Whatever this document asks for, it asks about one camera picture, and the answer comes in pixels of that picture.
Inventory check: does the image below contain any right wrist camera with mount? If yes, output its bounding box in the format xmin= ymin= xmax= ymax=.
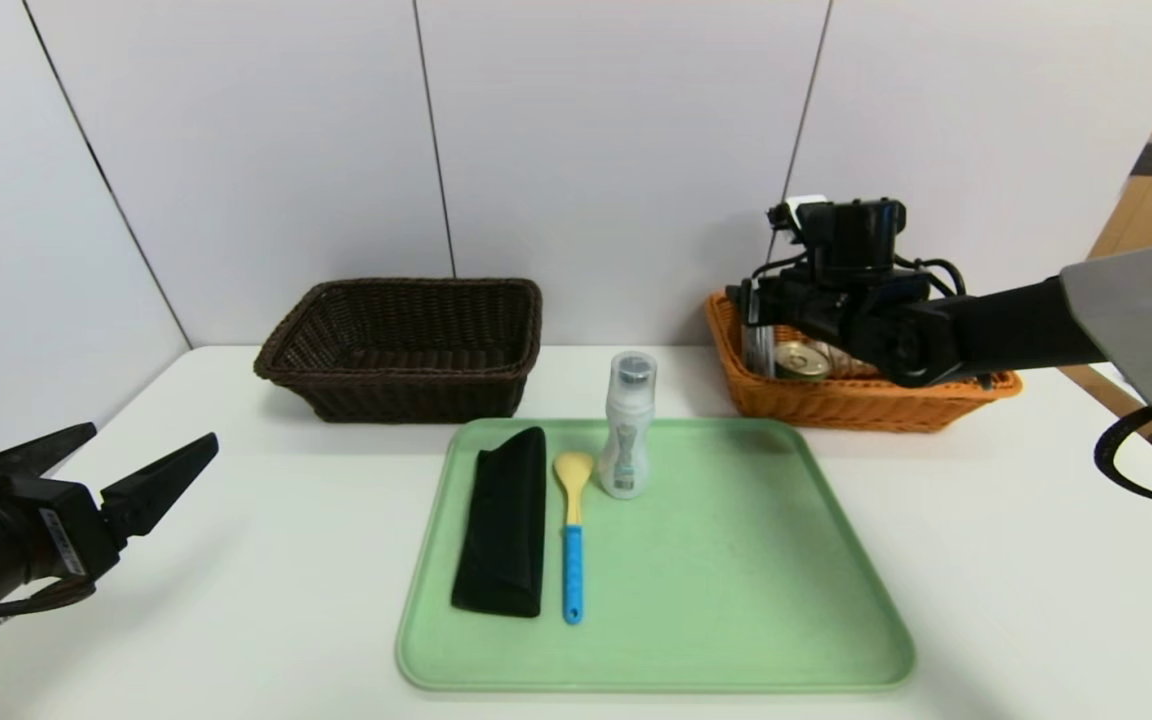
xmin=768 ymin=196 xmax=909 ymax=286

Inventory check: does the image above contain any black glasses case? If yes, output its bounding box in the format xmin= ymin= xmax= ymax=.
xmin=450 ymin=426 xmax=548 ymax=618

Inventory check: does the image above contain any brown striped bread roll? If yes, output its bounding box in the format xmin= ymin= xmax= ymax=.
xmin=826 ymin=345 xmax=877 ymax=378

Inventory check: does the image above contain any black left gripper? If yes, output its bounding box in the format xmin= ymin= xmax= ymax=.
xmin=0 ymin=421 xmax=220 ymax=648

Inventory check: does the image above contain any light green plastic tray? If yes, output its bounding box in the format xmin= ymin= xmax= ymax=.
xmin=395 ymin=417 xmax=917 ymax=693

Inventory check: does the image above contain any clear plastic cutlery case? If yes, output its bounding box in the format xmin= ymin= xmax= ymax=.
xmin=741 ymin=295 xmax=777 ymax=379

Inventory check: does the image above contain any orange wicker basket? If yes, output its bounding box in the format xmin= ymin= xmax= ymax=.
xmin=704 ymin=291 xmax=1023 ymax=433

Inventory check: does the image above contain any wooden spoon with blue handle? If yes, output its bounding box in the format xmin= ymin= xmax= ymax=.
xmin=552 ymin=450 xmax=596 ymax=625

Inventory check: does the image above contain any tin can with gold lid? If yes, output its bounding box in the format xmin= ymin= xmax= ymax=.
xmin=774 ymin=340 xmax=833 ymax=382

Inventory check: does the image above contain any dark brown wicker basket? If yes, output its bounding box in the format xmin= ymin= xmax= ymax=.
xmin=254 ymin=278 xmax=544 ymax=424

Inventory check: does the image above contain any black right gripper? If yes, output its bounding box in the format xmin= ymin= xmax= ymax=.
xmin=725 ymin=277 xmax=843 ymax=379

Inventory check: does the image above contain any translucent white plastic bottle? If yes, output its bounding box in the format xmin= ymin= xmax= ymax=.
xmin=598 ymin=350 xmax=658 ymax=500

